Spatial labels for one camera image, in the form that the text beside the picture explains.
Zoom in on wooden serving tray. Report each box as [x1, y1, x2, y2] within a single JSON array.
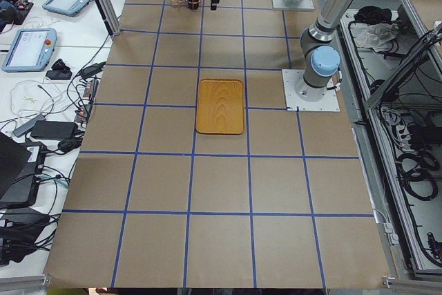
[[195, 78, 245, 135]]

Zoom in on white crumpled cloth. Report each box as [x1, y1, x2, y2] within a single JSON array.
[[355, 23, 399, 53]]

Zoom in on black handheld device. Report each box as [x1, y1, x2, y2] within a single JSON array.
[[46, 59, 73, 80]]

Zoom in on near teach pendant tablet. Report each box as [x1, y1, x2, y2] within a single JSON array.
[[1, 28, 57, 73]]

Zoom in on black power brick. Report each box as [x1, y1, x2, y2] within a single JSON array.
[[30, 120, 78, 140]]

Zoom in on black laptop computer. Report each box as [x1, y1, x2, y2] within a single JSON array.
[[1, 133, 46, 209]]

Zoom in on aluminium side rail frame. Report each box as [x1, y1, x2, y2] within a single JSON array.
[[340, 0, 441, 279]]

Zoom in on black coiled cables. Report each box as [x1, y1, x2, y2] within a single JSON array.
[[395, 153, 440, 202]]

